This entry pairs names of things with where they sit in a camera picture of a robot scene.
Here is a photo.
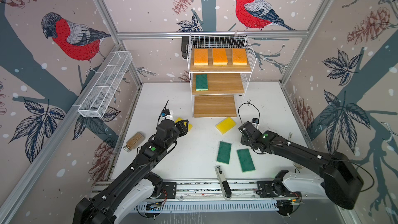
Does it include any white wire wall basket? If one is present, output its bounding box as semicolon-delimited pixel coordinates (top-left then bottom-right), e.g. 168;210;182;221
78;51;132;118

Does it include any clear tube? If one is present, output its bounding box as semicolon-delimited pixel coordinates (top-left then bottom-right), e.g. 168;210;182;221
288;132;293;141

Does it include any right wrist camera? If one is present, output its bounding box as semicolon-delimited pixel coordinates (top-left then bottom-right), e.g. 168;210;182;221
251;118;259;129

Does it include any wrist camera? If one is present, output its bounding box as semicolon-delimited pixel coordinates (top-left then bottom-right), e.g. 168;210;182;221
161;109;175;122
251;118;259;129

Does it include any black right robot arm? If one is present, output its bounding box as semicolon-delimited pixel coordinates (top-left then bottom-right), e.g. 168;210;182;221
238;121;364;210

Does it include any dark green sponge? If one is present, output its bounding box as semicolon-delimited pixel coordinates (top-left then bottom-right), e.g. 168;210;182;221
195;74;209;91
237;149;256;172
216;141;232;164

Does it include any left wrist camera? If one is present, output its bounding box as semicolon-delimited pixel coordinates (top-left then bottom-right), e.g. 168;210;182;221
161;109;175;122

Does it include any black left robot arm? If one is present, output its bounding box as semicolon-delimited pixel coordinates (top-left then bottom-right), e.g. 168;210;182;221
73;119;189;224

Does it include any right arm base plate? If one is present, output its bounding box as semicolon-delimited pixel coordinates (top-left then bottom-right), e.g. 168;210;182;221
256;181;302;198

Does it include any orange sponge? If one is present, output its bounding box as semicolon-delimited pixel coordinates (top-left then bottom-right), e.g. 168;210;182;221
212;48;228;65
194;48;208;66
232;48;248;66

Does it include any white black handheld scanner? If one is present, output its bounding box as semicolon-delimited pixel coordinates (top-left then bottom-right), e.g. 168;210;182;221
215;166;232;200

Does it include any yellow sponge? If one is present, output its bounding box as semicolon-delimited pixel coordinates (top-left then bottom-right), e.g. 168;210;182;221
216;117;236;135
175;117;193;132

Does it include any glass spice jar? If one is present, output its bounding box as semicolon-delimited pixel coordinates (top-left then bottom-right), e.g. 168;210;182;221
123;132;145;152

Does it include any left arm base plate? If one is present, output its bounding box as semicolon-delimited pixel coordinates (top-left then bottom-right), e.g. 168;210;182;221
150;182;177;201

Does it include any white wire wooden shelf unit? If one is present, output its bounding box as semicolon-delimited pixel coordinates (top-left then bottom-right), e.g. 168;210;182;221
187;35;256;118

